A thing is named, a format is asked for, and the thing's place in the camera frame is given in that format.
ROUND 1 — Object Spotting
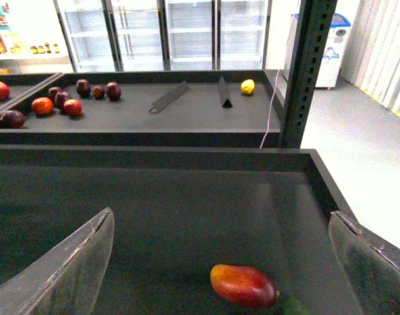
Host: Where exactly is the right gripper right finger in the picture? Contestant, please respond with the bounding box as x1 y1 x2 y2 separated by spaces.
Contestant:
328 211 400 314

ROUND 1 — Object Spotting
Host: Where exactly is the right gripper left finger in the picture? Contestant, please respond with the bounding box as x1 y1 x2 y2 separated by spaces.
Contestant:
0 208 115 314

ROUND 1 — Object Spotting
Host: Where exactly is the dark purple apple front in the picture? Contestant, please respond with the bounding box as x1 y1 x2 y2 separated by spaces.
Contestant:
0 110 26 129

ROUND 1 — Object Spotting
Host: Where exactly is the red apple small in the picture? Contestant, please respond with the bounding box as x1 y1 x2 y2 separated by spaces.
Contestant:
63 99 83 116

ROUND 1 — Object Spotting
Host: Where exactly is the dark apple middle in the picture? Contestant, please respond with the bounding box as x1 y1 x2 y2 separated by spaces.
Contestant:
54 91 72 111

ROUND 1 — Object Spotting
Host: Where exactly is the dark apple behind orange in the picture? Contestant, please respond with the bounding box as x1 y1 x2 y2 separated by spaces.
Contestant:
48 87 62 103

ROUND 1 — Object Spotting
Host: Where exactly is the dark apple tall back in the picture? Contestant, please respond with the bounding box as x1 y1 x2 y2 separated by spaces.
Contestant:
76 79 91 98

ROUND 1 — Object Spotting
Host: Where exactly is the dark apple right back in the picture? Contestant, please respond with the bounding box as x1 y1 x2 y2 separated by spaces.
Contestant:
106 81 122 101

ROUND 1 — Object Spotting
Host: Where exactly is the green fruit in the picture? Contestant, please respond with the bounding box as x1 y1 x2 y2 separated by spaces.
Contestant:
280 298 311 315

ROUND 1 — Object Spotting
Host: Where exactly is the red yellow mango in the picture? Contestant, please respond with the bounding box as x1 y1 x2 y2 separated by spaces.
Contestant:
210 264 280 308

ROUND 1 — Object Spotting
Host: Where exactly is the orange red fruit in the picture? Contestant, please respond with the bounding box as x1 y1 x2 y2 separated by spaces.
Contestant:
31 97 54 116

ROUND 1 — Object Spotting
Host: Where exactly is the small dark plum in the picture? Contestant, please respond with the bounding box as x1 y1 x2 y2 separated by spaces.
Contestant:
93 85 105 100

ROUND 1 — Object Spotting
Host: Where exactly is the black flat divider strip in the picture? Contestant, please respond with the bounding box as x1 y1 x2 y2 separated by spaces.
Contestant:
149 81 189 114

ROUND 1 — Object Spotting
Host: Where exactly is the yellow lemon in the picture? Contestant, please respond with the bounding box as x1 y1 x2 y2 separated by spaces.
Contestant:
240 79 256 96

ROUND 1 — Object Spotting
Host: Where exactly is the black triangular divider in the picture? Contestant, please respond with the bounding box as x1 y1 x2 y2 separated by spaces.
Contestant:
217 76 233 108

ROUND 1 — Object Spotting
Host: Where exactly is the glass door fridge row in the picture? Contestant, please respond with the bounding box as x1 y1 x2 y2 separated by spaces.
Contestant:
54 0 271 72

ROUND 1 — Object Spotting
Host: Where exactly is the shelf of bottles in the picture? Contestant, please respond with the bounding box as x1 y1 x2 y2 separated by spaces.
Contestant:
0 1 73 74

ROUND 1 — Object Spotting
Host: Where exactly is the white chest freezer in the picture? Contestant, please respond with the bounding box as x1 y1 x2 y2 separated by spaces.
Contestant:
283 12 351 90

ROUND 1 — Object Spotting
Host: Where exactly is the pink cable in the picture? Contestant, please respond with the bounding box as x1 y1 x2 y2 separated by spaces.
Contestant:
259 68 281 149

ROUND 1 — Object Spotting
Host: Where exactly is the black metal shelf post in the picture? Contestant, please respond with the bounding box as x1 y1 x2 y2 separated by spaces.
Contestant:
279 0 337 148

